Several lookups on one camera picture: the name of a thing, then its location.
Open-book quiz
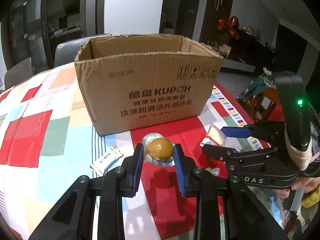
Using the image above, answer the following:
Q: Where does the yellow cheese snack packet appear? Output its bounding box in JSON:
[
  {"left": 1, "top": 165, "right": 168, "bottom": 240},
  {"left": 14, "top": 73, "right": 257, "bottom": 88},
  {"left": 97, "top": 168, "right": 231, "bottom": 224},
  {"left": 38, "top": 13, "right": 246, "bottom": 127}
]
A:
[{"left": 200, "top": 124, "right": 227, "bottom": 147}]

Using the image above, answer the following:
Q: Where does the white gold candy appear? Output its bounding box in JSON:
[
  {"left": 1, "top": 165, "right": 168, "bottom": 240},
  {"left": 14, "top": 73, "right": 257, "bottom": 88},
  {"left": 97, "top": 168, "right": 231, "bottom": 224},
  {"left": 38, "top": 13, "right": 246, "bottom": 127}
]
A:
[{"left": 90, "top": 145, "right": 123, "bottom": 177}]

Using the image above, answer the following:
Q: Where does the person's right hand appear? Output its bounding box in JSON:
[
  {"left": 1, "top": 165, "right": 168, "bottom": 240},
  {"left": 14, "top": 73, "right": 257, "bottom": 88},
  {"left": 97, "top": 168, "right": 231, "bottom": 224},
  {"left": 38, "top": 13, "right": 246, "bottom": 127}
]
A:
[{"left": 274, "top": 177, "right": 320, "bottom": 198}]

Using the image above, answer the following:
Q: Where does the red wooden chair right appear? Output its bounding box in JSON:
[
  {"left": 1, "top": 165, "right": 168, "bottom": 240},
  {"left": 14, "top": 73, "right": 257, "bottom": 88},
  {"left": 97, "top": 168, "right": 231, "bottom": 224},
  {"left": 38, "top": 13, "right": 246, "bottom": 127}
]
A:
[{"left": 236, "top": 75, "right": 285, "bottom": 121}]

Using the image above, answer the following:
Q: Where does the white flower vase ornament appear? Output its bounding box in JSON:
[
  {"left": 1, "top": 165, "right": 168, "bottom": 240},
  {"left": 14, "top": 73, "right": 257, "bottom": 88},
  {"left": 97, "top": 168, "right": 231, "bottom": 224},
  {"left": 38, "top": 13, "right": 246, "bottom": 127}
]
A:
[{"left": 262, "top": 67, "right": 273, "bottom": 83}]

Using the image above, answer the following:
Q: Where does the white low tv bench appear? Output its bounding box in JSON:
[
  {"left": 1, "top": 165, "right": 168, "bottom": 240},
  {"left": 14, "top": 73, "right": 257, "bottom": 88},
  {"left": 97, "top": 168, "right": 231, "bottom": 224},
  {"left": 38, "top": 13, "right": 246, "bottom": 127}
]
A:
[{"left": 222, "top": 59, "right": 255, "bottom": 73}]

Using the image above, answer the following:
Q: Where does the green tracker on gripper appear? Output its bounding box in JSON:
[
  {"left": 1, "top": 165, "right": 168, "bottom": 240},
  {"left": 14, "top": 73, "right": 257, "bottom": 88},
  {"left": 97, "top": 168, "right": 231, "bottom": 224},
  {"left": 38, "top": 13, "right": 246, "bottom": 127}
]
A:
[{"left": 272, "top": 71, "right": 310, "bottom": 152}]

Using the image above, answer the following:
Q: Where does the colourful patchwork tablecloth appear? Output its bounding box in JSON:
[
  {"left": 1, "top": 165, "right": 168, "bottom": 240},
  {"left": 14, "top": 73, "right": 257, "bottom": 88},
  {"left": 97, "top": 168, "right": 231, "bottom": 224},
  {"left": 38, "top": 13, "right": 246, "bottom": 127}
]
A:
[{"left": 1, "top": 63, "right": 252, "bottom": 239}]

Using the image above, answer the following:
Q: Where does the red balloon dog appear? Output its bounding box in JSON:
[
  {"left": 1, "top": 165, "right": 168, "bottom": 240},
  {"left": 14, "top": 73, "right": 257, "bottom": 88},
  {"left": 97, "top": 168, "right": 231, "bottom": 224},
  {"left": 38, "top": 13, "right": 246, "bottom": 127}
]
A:
[{"left": 217, "top": 16, "right": 240, "bottom": 40}]

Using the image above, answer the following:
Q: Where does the open brown cardboard box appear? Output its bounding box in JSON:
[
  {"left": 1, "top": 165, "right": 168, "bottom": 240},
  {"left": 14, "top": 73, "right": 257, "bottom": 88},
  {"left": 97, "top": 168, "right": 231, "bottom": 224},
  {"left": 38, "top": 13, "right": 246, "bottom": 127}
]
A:
[{"left": 74, "top": 34, "right": 223, "bottom": 136}]

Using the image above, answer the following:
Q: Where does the grey leather chair left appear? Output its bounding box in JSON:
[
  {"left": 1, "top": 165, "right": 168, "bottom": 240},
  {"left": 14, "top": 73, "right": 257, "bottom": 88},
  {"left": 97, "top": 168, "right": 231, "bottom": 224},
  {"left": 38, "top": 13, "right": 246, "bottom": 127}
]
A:
[{"left": 4, "top": 57, "right": 35, "bottom": 89}]

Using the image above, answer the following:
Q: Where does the grey leather chair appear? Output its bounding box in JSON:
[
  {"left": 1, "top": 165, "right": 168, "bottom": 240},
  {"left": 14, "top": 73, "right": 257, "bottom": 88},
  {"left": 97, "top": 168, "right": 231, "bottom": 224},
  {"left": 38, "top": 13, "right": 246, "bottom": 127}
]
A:
[
  {"left": 54, "top": 33, "right": 111, "bottom": 67},
  {"left": 4, "top": 57, "right": 35, "bottom": 89}
]

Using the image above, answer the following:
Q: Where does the grey leather chair centre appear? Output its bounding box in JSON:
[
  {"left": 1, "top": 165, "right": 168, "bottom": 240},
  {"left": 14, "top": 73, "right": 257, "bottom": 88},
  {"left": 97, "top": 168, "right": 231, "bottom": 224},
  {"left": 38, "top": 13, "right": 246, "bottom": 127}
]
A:
[{"left": 54, "top": 33, "right": 111, "bottom": 67}]

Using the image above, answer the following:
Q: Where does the black glass sliding door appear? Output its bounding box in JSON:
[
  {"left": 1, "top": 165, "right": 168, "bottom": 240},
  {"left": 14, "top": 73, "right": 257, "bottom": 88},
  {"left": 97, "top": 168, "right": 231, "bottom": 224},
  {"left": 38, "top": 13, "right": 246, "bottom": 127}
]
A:
[{"left": 9, "top": 0, "right": 53, "bottom": 73}]

